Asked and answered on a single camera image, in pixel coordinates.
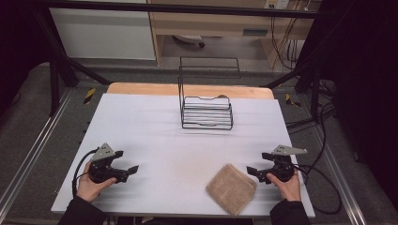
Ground light wooden desk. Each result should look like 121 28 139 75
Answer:
146 0 323 68

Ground yellow black tape strip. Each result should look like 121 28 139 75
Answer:
83 87 97 106
284 93 302 108

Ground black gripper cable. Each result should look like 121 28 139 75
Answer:
293 164 344 217
71 148 100 199

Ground black floor cables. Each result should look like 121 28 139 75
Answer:
285 102 337 136

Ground black metal frame bar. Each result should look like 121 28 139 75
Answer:
39 0 321 20

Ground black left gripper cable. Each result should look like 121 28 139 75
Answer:
71 148 100 199

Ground beige towel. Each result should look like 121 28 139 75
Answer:
205 163 258 217

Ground white wall socket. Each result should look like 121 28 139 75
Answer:
264 0 290 10

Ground black metal stand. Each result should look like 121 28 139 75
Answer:
264 18 337 123
33 8 113 117

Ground dark curtain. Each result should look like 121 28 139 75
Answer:
313 0 398 204
0 0 43 109

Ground white cabinet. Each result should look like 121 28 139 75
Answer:
49 0 157 61

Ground person's left hand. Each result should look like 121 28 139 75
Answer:
76 161 118 203

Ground black wire rack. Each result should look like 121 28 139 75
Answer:
176 55 243 131

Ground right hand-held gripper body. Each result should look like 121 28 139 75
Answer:
255 144 308 185

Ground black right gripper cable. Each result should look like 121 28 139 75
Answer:
293 164 344 217

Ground office chair base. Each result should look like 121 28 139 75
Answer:
172 34 207 49

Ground aluminium floor rail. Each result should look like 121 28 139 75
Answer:
0 89 75 214
312 125 368 225

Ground person's right hand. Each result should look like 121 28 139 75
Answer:
266 172 302 203

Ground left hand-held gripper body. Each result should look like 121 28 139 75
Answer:
88 142 130 185

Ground white table cover board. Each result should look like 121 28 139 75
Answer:
50 92 316 219

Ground hanging cables bundle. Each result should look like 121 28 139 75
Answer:
269 13 302 70

